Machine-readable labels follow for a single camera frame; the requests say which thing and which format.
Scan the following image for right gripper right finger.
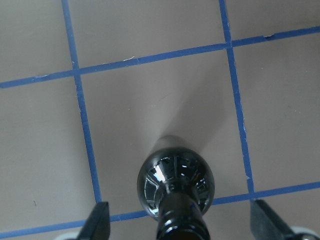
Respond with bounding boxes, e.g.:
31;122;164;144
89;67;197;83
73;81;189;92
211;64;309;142
250;199;299;240

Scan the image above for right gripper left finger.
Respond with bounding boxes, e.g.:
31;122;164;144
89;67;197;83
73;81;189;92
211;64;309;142
77;201;111;240

